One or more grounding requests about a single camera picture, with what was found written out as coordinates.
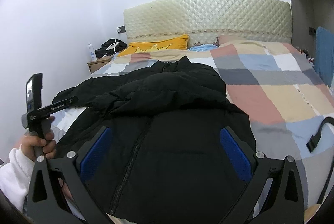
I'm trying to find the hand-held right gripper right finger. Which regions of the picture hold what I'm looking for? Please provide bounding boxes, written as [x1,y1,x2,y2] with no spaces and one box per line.
[220,126,306,224]

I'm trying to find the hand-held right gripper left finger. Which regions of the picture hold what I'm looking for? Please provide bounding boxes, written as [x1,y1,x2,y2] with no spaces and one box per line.
[26,126,114,224]

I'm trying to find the black puffer jacket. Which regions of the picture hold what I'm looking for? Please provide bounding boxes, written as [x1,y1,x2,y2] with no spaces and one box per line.
[52,56,257,224]

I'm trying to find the person's left hand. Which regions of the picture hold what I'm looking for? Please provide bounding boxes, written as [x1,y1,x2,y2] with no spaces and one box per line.
[20,116,56,162]

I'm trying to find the plaid patchwork quilt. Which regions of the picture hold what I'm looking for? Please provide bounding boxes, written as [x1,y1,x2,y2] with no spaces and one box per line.
[12,40,334,224]

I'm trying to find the brown bedside box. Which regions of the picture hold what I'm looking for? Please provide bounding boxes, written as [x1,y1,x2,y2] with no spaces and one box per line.
[87,53,116,74]

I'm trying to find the white bottle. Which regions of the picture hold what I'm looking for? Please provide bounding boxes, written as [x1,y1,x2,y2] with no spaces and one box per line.
[87,43,96,62]

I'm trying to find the black bag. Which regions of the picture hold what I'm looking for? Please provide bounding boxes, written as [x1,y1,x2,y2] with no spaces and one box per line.
[94,39,128,59]

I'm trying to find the light blue cloth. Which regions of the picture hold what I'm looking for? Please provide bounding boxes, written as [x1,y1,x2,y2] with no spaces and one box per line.
[188,44,218,52]

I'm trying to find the pink pillow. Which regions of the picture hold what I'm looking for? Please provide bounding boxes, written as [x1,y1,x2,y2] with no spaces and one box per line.
[216,35,251,47]

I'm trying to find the small colourful objects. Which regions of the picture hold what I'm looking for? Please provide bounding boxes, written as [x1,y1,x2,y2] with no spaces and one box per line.
[300,48,315,63]

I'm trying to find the yellow crown pillow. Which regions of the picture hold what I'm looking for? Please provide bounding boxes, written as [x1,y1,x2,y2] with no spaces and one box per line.
[117,34,190,56]

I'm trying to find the blue towel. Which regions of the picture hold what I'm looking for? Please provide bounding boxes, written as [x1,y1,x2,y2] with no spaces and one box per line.
[314,26,334,89]

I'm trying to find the cream quilted headboard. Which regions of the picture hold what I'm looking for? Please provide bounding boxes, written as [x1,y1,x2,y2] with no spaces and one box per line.
[123,0,292,48]

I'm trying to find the grey wardrobe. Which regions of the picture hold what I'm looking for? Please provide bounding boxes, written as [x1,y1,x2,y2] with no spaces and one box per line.
[278,0,334,57]

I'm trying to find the black strap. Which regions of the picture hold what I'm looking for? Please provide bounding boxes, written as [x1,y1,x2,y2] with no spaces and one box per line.
[306,117,334,153]

